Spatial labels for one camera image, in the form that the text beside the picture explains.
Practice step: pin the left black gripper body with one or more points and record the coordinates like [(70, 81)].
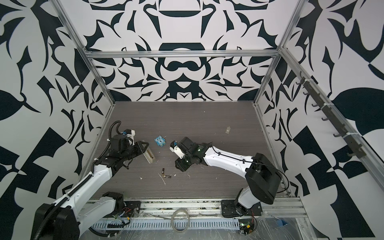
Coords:
[(131, 151)]

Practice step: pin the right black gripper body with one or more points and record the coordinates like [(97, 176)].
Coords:
[(186, 162)]

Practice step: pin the white remote control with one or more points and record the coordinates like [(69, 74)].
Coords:
[(149, 156)]

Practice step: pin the remote battery cover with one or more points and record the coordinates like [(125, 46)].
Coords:
[(228, 129)]

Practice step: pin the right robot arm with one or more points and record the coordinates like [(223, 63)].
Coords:
[(262, 177)]

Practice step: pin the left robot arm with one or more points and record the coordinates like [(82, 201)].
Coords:
[(67, 218)]

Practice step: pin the blue owl toy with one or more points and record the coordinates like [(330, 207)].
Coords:
[(160, 141)]

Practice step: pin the blue tape piece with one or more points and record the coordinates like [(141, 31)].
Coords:
[(281, 223)]

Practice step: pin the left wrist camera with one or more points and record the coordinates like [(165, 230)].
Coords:
[(130, 134)]

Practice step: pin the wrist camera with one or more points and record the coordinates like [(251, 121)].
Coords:
[(130, 134), (175, 149)]

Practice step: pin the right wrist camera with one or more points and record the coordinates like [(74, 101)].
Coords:
[(175, 149)]

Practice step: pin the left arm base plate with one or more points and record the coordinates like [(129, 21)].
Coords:
[(130, 208)]

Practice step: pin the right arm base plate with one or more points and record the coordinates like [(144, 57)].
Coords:
[(230, 209)]

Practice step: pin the white slotted cable duct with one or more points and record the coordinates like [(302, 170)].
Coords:
[(162, 224)]

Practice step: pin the wall hook rail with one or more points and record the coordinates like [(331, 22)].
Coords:
[(333, 115)]

